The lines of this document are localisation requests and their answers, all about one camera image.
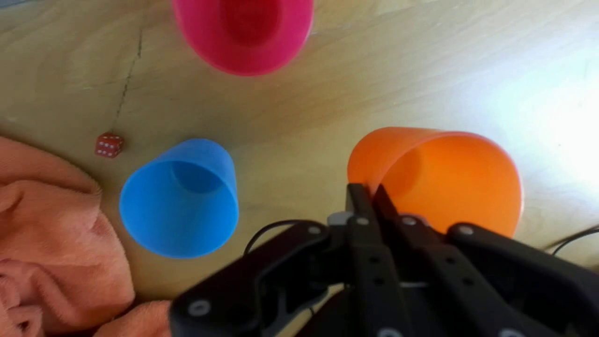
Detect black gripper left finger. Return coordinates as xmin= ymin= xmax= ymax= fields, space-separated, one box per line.
xmin=169 ymin=181 xmax=420 ymax=337

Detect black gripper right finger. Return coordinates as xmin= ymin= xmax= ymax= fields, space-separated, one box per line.
xmin=373 ymin=183 xmax=599 ymax=337

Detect orange plastic cup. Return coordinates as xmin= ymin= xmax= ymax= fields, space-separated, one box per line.
xmin=347 ymin=125 xmax=526 ymax=239

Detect blue plastic cup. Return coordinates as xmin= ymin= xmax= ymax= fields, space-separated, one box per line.
xmin=118 ymin=136 xmax=242 ymax=260

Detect pink plastic cup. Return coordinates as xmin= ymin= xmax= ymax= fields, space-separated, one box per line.
xmin=173 ymin=0 xmax=317 ymax=78

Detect red die white dots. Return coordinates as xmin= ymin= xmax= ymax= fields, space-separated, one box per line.
xmin=94 ymin=131 xmax=128 ymax=161

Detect peach orange towel cloth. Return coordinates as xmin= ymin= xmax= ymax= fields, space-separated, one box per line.
xmin=0 ymin=134 xmax=174 ymax=337

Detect black looped cable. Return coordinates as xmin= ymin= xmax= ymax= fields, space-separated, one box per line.
xmin=547 ymin=224 xmax=599 ymax=256

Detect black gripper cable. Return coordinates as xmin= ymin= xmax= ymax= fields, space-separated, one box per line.
xmin=244 ymin=217 xmax=309 ymax=254

